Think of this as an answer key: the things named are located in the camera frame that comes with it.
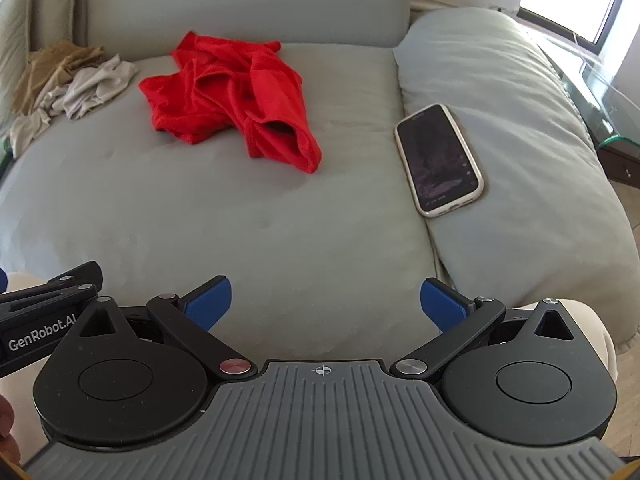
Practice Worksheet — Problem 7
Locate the grey sofa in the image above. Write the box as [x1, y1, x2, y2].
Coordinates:
[0, 0, 531, 363]

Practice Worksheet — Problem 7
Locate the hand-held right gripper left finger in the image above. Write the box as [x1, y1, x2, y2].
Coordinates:
[75, 275, 258, 381]

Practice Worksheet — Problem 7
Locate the beige sofa cushion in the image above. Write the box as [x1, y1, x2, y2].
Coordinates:
[0, 0, 81, 133]

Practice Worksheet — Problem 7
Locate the person's left hand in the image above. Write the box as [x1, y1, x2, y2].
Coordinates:
[0, 394, 22, 466]

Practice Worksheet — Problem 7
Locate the light grey pillow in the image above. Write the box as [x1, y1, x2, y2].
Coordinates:
[392, 7, 632, 356]

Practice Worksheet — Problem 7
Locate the red t-shirt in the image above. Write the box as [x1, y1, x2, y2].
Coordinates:
[138, 31, 322, 175]

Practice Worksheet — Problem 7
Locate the glass side table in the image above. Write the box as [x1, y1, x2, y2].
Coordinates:
[525, 25, 640, 148]

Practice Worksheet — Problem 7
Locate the crumpled off-white garment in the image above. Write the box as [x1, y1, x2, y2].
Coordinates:
[9, 55, 140, 158]

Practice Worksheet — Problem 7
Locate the smartphone in cream case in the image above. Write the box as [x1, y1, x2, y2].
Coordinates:
[394, 104, 485, 218]

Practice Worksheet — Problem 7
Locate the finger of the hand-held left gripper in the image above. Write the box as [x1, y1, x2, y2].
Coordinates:
[0, 261, 104, 317]

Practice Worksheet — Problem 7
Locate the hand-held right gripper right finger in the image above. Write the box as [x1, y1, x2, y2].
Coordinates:
[390, 277, 581, 381]

